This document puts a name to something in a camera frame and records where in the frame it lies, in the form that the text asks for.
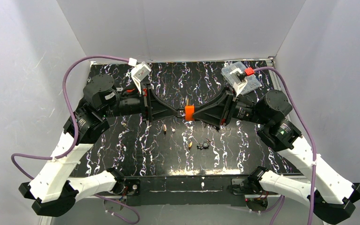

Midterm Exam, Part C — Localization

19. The clear plastic screw box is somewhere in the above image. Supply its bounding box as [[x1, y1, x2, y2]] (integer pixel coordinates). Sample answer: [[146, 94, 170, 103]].
[[221, 61, 262, 96]]

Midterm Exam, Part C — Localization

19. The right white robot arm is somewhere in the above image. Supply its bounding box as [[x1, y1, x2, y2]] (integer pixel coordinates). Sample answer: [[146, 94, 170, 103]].
[[185, 88, 360, 225]]

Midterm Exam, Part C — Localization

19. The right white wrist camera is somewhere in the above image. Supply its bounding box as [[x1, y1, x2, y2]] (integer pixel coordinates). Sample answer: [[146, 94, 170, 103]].
[[230, 68, 259, 96]]

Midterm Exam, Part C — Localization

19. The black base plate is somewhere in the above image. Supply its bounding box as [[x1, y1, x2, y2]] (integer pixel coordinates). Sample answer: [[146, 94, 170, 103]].
[[124, 175, 267, 206]]

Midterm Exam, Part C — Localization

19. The orange black padlock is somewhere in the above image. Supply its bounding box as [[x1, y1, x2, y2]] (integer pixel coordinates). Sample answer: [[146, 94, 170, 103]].
[[176, 105, 195, 121]]

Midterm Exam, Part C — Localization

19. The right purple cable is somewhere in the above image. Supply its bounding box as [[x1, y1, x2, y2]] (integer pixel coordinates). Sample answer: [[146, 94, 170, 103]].
[[253, 67, 318, 225]]

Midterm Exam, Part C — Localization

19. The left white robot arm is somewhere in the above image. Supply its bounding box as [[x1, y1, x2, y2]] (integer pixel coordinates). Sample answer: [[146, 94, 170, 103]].
[[19, 74, 178, 217]]

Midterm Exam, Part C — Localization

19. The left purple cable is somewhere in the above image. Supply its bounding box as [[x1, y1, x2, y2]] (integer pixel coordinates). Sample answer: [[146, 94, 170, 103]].
[[11, 56, 141, 225]]

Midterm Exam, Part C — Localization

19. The purple cable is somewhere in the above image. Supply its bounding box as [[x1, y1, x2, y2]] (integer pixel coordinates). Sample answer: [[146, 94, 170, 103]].
[[11, 56, 141, 225], [253, 67, 318, 225]]

